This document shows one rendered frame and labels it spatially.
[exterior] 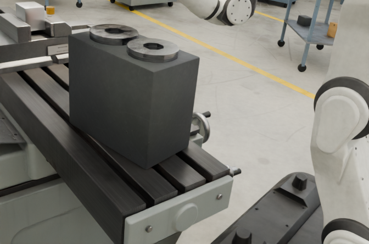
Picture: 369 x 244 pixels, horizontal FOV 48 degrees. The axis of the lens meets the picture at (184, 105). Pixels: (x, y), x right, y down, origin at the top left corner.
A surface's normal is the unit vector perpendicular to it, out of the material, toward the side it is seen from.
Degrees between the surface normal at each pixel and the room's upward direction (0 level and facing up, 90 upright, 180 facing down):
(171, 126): 90
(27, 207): 90
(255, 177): 0
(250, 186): 0
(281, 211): 0
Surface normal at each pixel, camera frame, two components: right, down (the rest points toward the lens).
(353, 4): -0.55, 0.66
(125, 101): -0.64, 0.28
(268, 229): 0.11, -0.89
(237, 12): 0.46, 0.34
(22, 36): 0.66, 0.40
